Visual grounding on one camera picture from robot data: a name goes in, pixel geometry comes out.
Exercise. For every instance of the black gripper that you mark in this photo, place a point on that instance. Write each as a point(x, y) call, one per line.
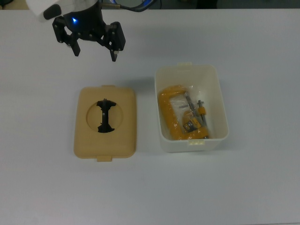
point(87, 25)

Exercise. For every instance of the small orange screw clamp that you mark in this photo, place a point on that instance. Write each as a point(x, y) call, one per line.
point(202, 110)

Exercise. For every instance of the white plastic tool case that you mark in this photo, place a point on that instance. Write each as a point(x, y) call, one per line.
point(187, 146)

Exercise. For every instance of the tan plastic case lid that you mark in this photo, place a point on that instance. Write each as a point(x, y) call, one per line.
point(105, 145)

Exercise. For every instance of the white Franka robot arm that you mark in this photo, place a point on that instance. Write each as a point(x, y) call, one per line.
point(37, 9)

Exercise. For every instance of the large orange C-clamp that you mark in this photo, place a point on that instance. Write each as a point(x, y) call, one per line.
point(166, 110)

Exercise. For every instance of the clear plastic bag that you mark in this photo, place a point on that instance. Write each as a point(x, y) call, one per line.
point(178, 103)

